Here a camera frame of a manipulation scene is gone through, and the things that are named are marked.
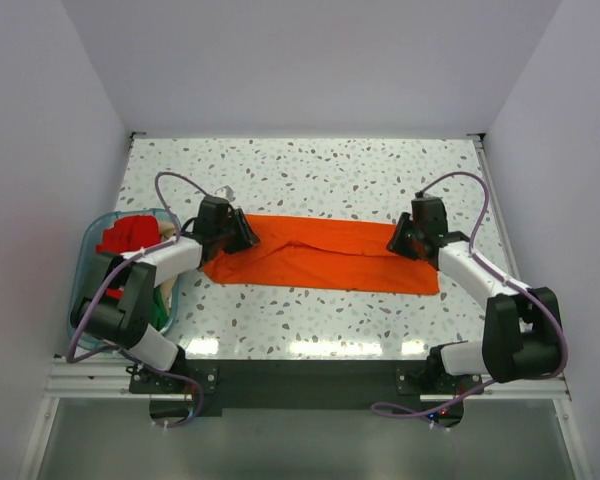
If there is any orange t shirt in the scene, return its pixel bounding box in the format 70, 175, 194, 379
203, 215, 439, 295

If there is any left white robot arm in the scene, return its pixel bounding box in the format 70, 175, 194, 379
66, 196, 260, 392

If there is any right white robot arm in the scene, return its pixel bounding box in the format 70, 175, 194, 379
387, 192, 566, 393

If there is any beige t shirt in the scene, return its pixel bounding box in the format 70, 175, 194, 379
158, 220, 178, 315

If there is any red t shirt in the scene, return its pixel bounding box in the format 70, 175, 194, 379
94, 215, 161, 301

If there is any green t shirt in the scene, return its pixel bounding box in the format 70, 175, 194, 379
150, 288, 170, 330

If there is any clear blue plastic bin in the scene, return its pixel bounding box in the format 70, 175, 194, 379
69, 208, 180, 334

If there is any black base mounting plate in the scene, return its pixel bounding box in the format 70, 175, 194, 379
126, 359, 481, 419

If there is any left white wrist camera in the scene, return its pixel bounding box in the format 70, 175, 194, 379
214, 185, 235, 202

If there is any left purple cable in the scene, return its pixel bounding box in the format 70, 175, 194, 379
65, 172, 206, 429

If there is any purple cable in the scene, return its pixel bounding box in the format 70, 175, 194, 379
370, 171, 570, 419
65, 172, 206, 429

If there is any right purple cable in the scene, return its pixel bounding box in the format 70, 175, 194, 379
370, 171, 570, 419

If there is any aluminium frame rail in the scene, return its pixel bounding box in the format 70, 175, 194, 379
43, 354, 571, 400

